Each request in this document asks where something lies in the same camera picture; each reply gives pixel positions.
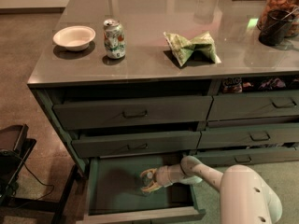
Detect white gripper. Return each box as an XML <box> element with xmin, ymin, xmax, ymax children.
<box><xmin>140</xmin><ymin>165</ymin><xmax>185</xmax><ymax>193</ymax></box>

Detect clear plastic water bottle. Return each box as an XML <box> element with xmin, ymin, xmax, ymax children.
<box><xmin>140</xmin><ymin>176</ymin><xmax>153</xmax><ymax>188</ymax></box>

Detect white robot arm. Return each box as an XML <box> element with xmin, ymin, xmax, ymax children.
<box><xmin>140</xmin><ymin>156</ymin><xmax>282</xmax><ymax>224</ymax></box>

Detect middle left drawer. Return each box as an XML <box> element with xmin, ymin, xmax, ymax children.
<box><xmin>72</xmin><ymin>131</ymin><xmax>201</xmax><ymax>158</ymax></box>

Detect open bottom left drawer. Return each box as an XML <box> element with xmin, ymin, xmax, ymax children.
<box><xmin>78</xmin><ymin>153</ymin><xmax>206</xmax><ymax>224</ymax></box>

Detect top left drawer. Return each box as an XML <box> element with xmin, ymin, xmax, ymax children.
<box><xmin>53</xmin><ymin>95</ymin><xmax>212</xmax><ymax>130</ymax></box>

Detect bottom right drawer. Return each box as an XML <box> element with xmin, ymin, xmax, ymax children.
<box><xmin>194</xmin><ymin>147</ymin><xmax>299</xmax><ymax>167</ymax></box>

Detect snack bags in drawer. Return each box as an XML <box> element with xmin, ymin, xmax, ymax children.
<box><xmin>221</xmin><ymin>75</ymin><xmax>299</xmax><ymax>93</ymax></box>

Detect middle right drawer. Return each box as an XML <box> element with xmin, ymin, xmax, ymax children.
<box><xmin>198</xmin><ymin>123</ymin><xmax>299</xmax><ymax>149</ymax></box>

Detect top right drawer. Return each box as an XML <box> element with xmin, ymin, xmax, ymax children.
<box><xmin>207</xmin><ymin>91</ymin><xmax>299</xmax><ymax>121</ymax></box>

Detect green chip bag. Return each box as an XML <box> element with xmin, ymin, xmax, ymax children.
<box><xmin>164</xmin><ymin>32</ymin><xmax>221</xmax><ymax>66</ymax></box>

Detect green white soda can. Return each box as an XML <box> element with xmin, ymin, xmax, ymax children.
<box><xmin>104</xmin><ymin>19</ymin><xmax>126</xmax><ymax>59</ymax></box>

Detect white paper bowl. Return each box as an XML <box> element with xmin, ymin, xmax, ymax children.
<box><xmin>53</xmin><ymin>26</ymin><xmax>96</xmax><ymax>51</ymax></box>

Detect black mesh cup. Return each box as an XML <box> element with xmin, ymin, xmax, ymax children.
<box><xmin>259</xmin><ymin>9</ymin><xmax>295</xmax><ymax>46</ymax></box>

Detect glass snack jar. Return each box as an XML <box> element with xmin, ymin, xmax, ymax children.
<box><xmin>257</xmin><ymin>0</ymin><xmax>299</xmax><ymax>37</ymax></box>

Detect black stand with cable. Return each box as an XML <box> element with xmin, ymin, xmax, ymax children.
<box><xmin>0</xmin><ymin>124</ymin><xmax>78</xmax><ymax>224</ymax></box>

